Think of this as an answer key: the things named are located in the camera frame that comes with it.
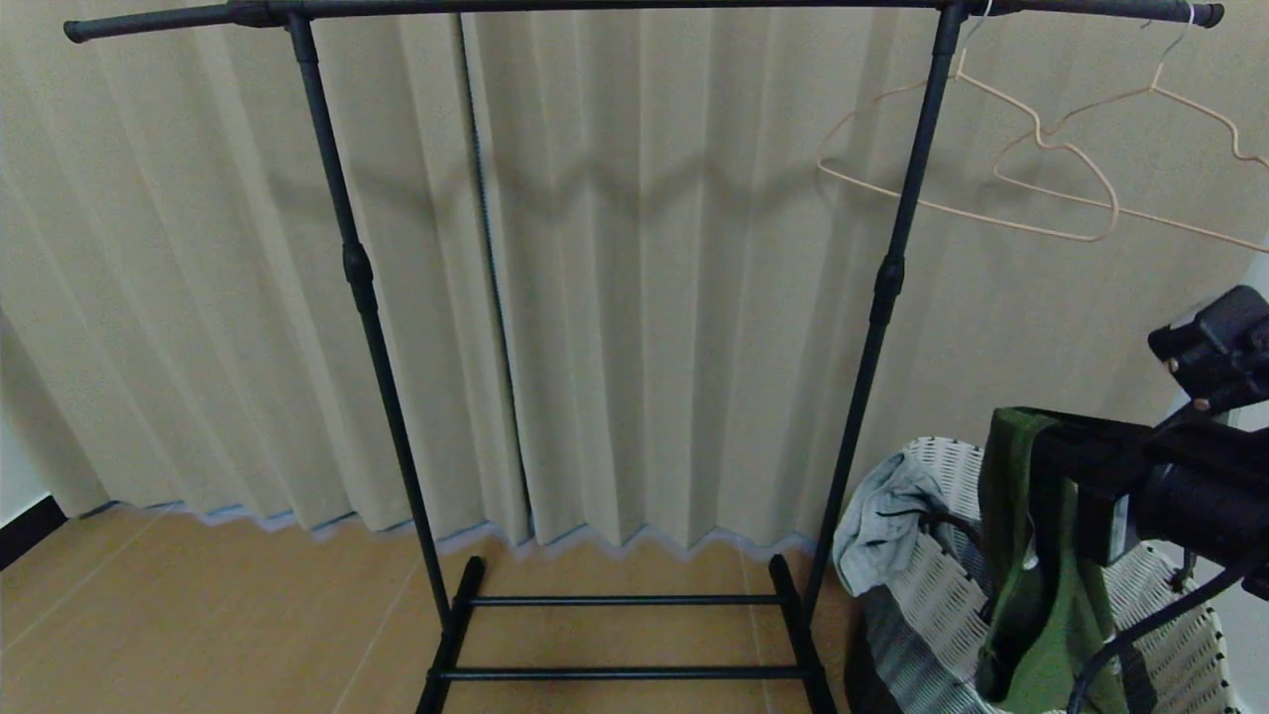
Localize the beige curtain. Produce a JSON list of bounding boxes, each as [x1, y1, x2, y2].
[[0, 0, 1269, 556]]

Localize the black cable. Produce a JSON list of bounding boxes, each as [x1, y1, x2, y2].
[[1066, 553, 1269, 714]]

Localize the white laundry basket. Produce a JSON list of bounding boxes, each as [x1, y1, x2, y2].
[[848, 436, 1240, 714]]

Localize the black clothes rack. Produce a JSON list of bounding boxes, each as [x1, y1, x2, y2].
[[62, 0, 1225, 714]]

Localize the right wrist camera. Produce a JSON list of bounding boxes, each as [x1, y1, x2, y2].
[[1148, 286, 1269, 417]]

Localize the pale grey shorts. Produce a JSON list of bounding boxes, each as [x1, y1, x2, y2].
[[833, 454, 958, 596]]

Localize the pink clothes hanger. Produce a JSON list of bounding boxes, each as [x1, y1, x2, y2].
[[993, 0, 1269, 254], [816, 0, 1123, 244]]

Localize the green long-sleeved shirt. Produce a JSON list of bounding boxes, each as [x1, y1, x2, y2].
[[977, 407, 1131, 714]]

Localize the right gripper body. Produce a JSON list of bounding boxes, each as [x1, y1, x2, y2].
[[1031, 412, 1269, 601]]

